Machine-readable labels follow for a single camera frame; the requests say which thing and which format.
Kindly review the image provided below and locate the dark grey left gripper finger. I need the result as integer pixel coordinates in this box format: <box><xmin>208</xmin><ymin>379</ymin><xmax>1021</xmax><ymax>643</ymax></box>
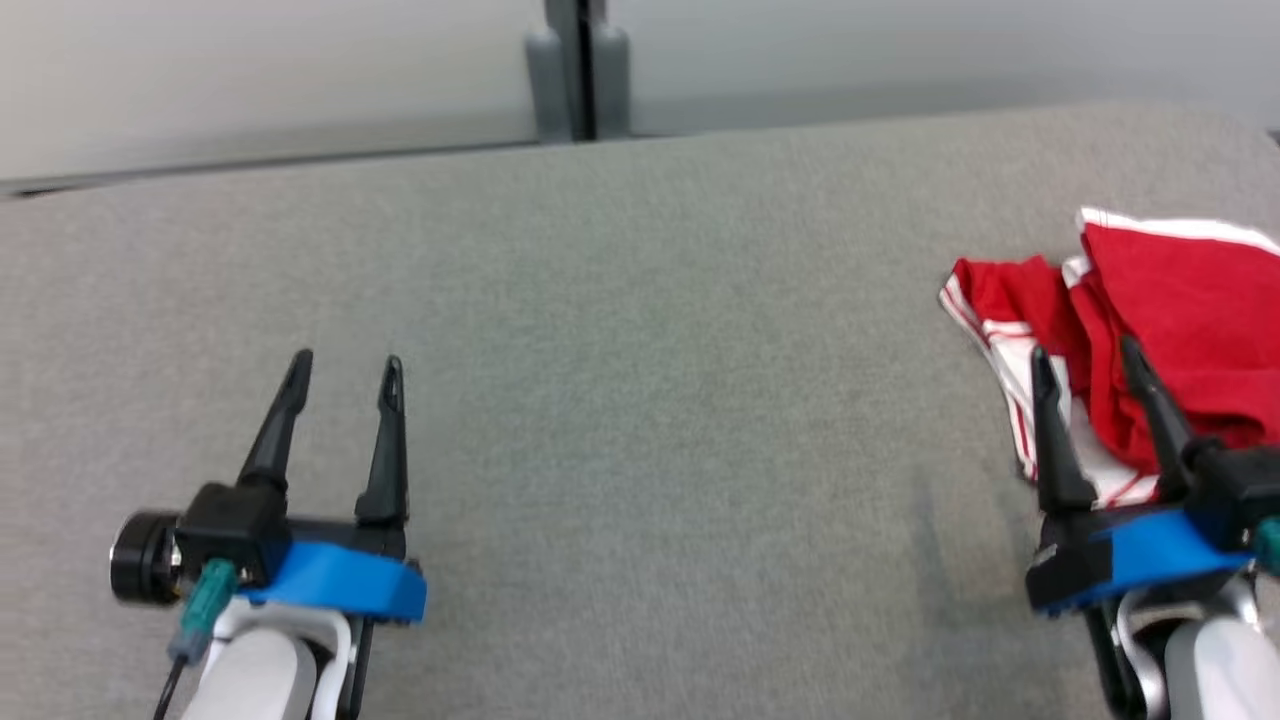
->
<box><xmin>354</xmin><ymin>355</ymin><xmax>411</xmax><ymax>530</ymax></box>
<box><xmin>237</xmin><ymin>348</ymin><xmax>315</xmax><ymax>494</ymax></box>

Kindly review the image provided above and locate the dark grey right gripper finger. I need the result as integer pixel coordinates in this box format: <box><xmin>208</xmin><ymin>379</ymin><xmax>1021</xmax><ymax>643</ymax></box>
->
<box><xmin>1029</xmin><ymin>346</ymin><xmax>1099</xmax><ymax>517</ymax></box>
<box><xmin>1119</xmin><ymin>336</ymin><xmax>1201</xmax><ymax>503</ymax></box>

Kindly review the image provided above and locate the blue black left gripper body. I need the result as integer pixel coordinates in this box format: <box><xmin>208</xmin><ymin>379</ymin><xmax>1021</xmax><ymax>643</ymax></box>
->
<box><xmin>238</xmin><ymin>515</ymin><xmax>430</xmax><ymax>627</ymax></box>

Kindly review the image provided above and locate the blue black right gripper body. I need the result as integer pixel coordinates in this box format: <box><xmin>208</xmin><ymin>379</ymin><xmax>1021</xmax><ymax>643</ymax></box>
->
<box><xmin>1025</xmin><ymin>503</ymin><xmax>1253</xmax><ymax>618</ymax></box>

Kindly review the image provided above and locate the red white sports shirt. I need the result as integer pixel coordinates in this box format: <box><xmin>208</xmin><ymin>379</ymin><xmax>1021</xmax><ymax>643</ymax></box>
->
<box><xmin>938</xmin><ymin>255</ymin><xmax>1166</xmax><ymax>509</ymax></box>

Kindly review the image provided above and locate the grey double partition post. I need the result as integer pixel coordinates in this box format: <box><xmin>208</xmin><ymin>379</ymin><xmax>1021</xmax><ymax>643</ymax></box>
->
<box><xmin>524</xmin><ymin>0</ymin><xmax>634</xmax><ymax>144</ymax></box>

